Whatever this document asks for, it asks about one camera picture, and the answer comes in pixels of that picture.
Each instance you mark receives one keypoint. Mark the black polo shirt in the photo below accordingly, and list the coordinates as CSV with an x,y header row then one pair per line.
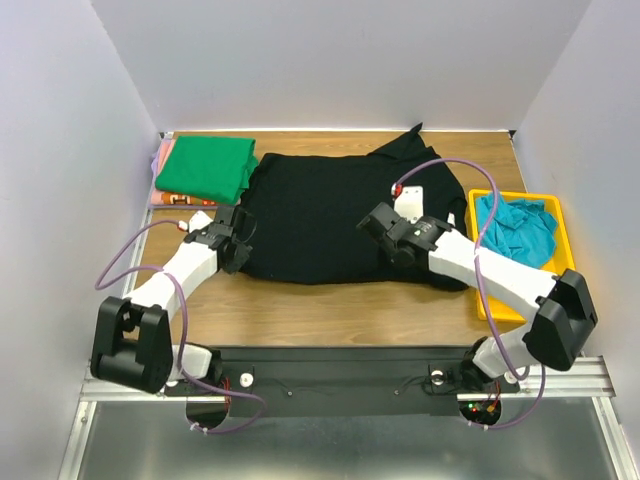
x,y
307,208

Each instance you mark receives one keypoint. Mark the folded lilac t shirt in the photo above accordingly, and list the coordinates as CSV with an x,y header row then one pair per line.
x,y
156,158

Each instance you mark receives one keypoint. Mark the folded green t shirt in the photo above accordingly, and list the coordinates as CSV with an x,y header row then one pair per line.
x,y
212,168

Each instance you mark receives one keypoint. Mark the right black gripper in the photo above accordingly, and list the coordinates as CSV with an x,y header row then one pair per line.
x,y
373,220

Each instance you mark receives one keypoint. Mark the yellow plastic tray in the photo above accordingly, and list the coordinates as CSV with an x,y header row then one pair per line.
x,y
480,202

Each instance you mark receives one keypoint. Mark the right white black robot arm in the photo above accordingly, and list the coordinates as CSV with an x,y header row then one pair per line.
x,y
558,309

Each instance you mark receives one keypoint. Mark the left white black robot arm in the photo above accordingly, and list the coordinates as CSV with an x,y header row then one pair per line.
x,y
132,343

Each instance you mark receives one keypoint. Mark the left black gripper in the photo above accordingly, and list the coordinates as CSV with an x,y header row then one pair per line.
x,y
243,251

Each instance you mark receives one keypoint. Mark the aluminium extrusion rail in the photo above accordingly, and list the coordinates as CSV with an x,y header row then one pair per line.
x,y
589,377

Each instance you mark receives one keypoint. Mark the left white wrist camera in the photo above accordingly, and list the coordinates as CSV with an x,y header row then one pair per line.
x,y
199,220

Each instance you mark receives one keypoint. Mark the crumpled teal t shirt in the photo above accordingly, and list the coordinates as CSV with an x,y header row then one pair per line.
x,y
523,231

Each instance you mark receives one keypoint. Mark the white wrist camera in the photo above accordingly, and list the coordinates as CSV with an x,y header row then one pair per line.
x,y
408,202
199,220

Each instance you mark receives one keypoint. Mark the folded orange patterned t shirt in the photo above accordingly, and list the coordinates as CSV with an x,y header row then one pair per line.
x,y
169,200

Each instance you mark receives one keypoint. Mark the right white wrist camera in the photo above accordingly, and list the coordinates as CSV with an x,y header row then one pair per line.
x,y
408,202

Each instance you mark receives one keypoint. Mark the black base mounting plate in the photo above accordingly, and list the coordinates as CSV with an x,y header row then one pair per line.
x,y
288,382

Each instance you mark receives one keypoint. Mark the folded pink t shirt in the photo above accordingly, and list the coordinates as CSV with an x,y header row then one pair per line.
x,y
166,148

